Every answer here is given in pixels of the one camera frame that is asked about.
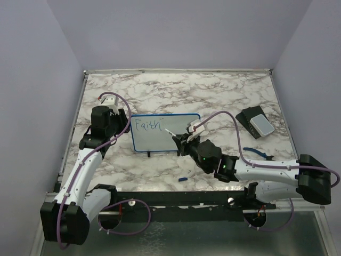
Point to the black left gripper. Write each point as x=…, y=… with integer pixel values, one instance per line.
x=123, y=120

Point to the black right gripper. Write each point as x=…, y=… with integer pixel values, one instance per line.
x=183, y=143

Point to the white whiteboard marker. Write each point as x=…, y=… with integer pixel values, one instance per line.
x=171, y=133

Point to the blue framed small whiteboard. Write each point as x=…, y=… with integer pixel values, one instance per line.
x=150, y=132

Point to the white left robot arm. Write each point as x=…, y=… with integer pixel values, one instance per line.
x=67, y=218

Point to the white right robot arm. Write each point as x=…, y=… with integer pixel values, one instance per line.
x=305, y=178

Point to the black eraser with grey pad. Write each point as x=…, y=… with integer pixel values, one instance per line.
x=254, y=120

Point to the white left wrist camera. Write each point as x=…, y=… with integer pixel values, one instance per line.
x=110, y=101

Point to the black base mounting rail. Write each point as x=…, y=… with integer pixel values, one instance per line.
x=169, y=206

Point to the aluminium table edge frame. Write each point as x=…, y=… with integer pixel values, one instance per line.
x=173, y=91

